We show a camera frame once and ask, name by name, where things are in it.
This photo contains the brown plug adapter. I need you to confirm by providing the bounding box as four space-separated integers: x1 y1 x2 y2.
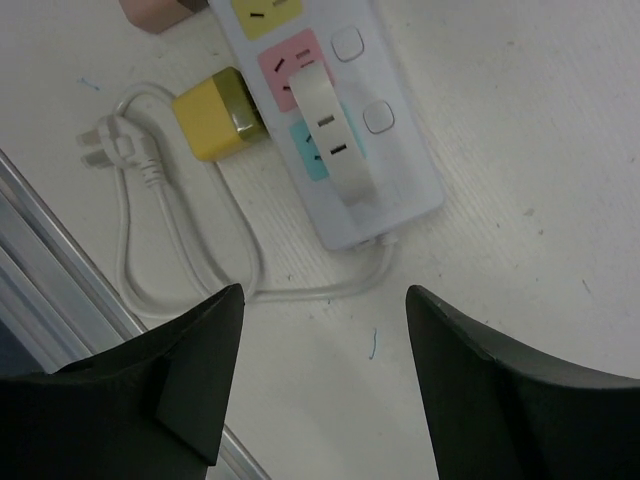
119 0 209 34

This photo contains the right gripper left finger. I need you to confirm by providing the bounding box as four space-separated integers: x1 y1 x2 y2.
1 285 245 479

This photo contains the white power strip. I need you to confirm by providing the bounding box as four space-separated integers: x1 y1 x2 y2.
211 1 445 251

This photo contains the white power cord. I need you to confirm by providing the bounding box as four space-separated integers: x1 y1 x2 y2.
75 82 401 326

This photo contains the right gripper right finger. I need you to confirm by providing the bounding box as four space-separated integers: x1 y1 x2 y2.
405 285 639 479

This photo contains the yellow plug adapter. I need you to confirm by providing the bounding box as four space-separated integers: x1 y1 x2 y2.
171 67 269 162

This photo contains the aluminium front rail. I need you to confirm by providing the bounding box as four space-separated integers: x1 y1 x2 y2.
1 158 266 479

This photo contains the white plug adapter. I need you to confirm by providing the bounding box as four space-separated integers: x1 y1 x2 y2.
289 62 376 205

